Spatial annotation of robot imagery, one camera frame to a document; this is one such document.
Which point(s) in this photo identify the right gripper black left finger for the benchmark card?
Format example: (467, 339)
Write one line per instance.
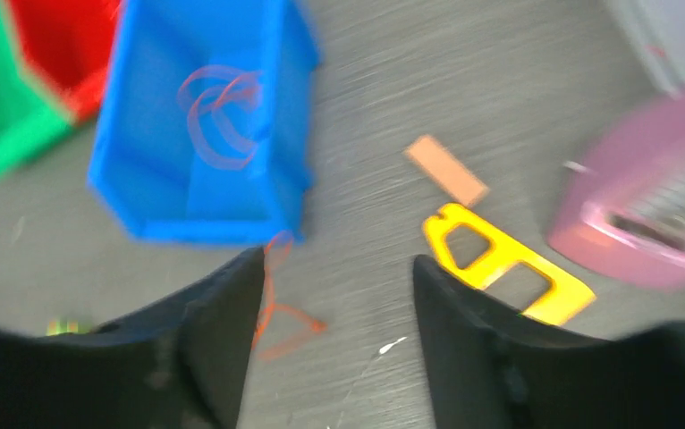
(180, 362)

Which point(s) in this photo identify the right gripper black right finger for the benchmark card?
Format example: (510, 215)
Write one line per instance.
(488, 366)

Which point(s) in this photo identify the green frog toy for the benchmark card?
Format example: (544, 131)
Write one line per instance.
(62, 326)

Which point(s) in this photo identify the small orange block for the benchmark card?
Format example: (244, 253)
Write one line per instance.
(446, 171)

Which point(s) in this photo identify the pink metronome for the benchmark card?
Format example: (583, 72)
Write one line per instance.
(623, 214)

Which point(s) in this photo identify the blue plastic bin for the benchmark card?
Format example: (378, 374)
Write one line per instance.
(204, 130)

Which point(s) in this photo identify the red plastic bin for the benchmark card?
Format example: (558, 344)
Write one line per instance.
(67, 44)

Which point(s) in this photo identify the right yellow triangle frame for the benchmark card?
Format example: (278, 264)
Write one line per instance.
(566, 295)

